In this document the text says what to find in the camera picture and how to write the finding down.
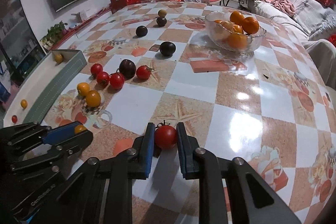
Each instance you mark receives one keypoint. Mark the red tomato row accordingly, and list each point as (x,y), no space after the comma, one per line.
(96,69)
(116,81)
(103,78)

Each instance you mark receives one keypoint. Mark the orange mandarin top right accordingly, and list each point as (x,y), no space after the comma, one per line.
(250,25)

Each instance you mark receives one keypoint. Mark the dark purple tomato far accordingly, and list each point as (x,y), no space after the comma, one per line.
(161,21)

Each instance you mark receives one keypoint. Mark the dark purple tomato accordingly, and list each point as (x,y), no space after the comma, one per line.
(127,68)
(161,21)
(141,31)
(167,49)

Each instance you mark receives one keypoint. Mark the orange tomato middle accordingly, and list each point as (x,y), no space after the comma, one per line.
(93,99)

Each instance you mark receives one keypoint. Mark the red tomato row middle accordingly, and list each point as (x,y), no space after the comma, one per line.
(103,78)

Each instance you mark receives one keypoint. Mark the red tomato row right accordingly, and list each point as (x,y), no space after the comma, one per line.
(116,81)

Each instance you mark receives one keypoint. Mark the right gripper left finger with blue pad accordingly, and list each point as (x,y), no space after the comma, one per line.
(101,191)

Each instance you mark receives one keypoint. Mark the orange mandarin top left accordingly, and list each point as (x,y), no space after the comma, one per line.
(237,18)

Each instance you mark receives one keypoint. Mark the olive tomato far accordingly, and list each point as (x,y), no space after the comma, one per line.
(162,13)

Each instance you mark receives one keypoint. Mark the tan round fruit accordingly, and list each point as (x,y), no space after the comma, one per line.
(58,58)

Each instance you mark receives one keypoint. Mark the red tomato row left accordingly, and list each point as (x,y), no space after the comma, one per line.
(96,69)

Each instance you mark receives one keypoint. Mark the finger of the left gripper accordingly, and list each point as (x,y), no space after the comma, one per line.
(56,154)
(33,133)

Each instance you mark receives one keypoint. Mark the red tomato beside purple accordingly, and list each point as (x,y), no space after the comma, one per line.
(144,72)

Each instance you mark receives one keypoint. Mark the dark purple tomato left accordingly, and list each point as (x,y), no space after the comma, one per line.
(141,31)

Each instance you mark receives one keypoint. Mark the pink blanket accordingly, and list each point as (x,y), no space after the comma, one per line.
(284,6)

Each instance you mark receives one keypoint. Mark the grey sofa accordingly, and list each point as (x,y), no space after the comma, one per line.
(313,25)

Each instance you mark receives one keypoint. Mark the red cherry tomato front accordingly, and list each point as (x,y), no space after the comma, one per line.
(14,119)

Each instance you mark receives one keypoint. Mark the orange mandarin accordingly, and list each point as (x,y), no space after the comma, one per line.
(250,25)
(237,18)
(237,41)

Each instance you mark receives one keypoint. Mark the orange mandarin front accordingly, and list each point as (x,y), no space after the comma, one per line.
(237,41)

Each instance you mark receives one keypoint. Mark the dark purple tomato near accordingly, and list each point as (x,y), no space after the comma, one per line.
(127,68)

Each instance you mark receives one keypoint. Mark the olive yellow tomato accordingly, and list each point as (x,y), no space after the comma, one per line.
(79,128)

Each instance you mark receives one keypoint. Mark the white rectangular tray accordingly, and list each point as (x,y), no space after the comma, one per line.
(43,86)

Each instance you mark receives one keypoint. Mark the blue white paper bag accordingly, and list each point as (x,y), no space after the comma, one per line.
(5,82)

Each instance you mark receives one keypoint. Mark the green potted plant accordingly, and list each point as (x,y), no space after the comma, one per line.
(54,34)

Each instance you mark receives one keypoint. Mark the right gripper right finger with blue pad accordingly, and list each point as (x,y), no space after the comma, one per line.
(230,191)

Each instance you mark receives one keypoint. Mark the dark purple tomato centre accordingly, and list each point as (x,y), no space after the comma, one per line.
(167,49)

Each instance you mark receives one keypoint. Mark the glass fruit bowl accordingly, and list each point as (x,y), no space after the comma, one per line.
(219,27)

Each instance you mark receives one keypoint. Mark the glass display cabinet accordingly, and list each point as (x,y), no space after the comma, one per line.
(20,50)

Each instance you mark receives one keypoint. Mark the red tomato with stem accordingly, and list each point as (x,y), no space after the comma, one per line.
(165,136)

